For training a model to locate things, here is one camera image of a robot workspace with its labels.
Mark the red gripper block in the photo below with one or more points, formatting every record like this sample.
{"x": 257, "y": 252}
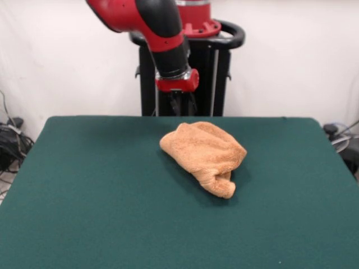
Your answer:
{"x": 179, "y": 85}

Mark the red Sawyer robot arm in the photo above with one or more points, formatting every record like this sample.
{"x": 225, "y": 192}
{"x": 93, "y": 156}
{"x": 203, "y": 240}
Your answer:
{"x": 162, "y": 39}

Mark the orange terry towel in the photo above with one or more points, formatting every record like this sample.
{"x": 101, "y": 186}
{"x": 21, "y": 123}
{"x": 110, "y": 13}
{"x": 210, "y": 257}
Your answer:
{"x": 204, "y": 151}

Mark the dark green table cloth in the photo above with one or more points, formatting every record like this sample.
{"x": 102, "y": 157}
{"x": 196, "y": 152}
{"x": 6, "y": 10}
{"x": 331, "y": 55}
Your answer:
{"x": 112, "y": 196}

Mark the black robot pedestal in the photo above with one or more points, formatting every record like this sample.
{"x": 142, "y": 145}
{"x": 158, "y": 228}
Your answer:
{"x": 224, "y": 92}

